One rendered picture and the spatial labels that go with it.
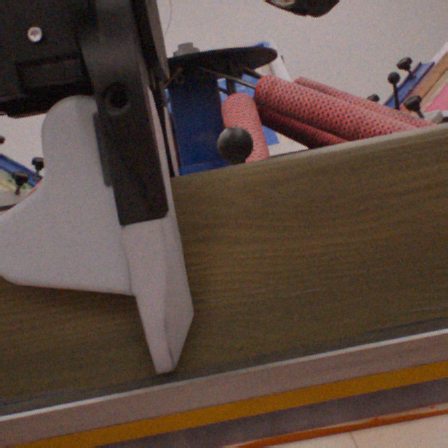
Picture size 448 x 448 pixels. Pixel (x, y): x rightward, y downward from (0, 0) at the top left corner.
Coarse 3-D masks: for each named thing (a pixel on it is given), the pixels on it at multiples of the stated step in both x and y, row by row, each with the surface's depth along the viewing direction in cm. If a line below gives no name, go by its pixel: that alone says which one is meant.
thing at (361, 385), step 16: (416, 368) 23; (432, 368) 23; (336, 384) 23; (352, 384) 23; (368, 384) 23; (384, 384) 23; (400, 384) 23; (256, 400) 23; (272, 400) 23; (288, 400) 23; (304, 400) 23; (320, 400) 23; (176, 416) 23; (192, 416) 23; (208, 416) 23; (224, 416) 23; (240, 416) 23; (96, 432) 23; (112, 432) 23; (128, 432) 23; (144, 432) 23; (160, 432) 23
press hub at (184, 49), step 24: (192, 48) 107; (240, 48) 97; (264, 48) 100; (192, 72) 105; (168, 96) 108; (192, 96) 105; (216, 96) 107; (192, 120) 106; (216, 120) 107; (192, 144) 106; (216, 144) 106; (192, 168) 106
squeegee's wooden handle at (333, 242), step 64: (192, 192) 22; (256, 192) 22; (320, 192) 22; (384, 192) 22; (192, 256) 22; (256, 256) 22; (320, 256) 22; (384, 256) 22; (0, 320) 22; (64, 320) 22; (128, 320) 22; (192, 320) 22; (256, 320) 22; (320, 320) 22; (384, 320) 22; (0, 384) 22; (64, 384) 22
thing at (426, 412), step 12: (420, 408) 42; (432, 408) 42; (444, 408) 42; (360, 420) 42; (372, 420) 42; (384, 420) 42; (396, 420) 42; (408, 420) 42; (300, 432) 42; (312, 432) 42; (324, 432) 42; (336, 432) 42; (240, 444) 42; (252, 444) 42; (264, 444) 42; (276, 444) 42
